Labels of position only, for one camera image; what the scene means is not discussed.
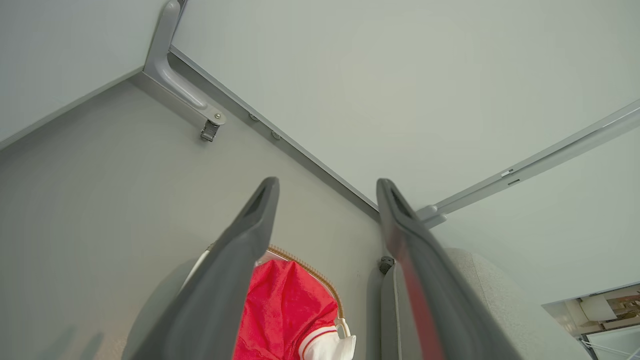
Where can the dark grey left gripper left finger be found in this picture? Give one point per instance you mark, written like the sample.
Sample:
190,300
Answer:
215,300

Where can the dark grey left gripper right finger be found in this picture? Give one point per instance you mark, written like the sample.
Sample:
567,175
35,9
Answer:
435,300

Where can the red jersey with white sleeves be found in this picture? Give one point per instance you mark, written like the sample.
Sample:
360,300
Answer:
285,310

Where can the grey fabric sofa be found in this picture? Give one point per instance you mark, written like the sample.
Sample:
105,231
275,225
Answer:
500,310

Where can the white laundry basket brown rim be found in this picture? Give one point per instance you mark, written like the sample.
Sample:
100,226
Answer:
344,327

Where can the white background box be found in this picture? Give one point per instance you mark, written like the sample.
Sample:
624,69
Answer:
597,307

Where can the grey metal partition foot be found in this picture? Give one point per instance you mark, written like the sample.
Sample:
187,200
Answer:
167,75

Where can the grey metal partition rail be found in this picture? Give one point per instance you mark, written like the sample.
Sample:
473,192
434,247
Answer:
300,150
550,157

